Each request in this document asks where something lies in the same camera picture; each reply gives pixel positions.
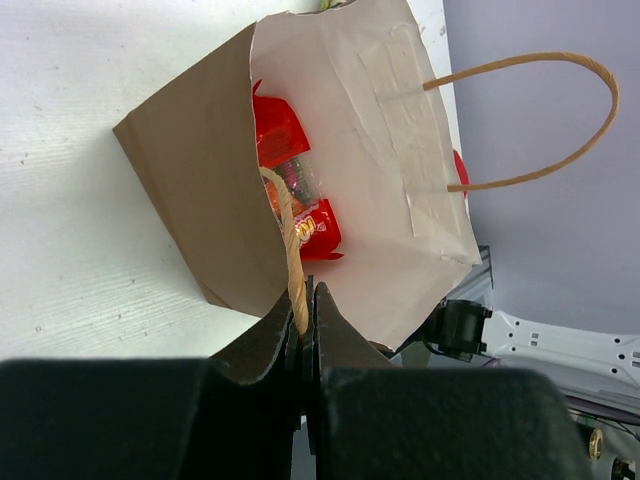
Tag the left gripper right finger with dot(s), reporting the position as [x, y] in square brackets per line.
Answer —
[371, 419]

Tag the aluminium rail frame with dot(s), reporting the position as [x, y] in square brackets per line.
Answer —
[478, 285]

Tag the green snack packet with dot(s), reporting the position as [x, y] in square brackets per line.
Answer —
[330, 4]

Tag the red gummy candy packet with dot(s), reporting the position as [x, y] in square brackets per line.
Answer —
[283, 147]

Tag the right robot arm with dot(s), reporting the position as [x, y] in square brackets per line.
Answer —
[597, 373]

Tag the large red snack packet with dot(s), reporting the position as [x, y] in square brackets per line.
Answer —
[461, 168]

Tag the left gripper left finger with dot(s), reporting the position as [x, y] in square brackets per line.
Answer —
[229, 416]

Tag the brown paper bag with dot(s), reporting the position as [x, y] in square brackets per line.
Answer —
[360, 80]

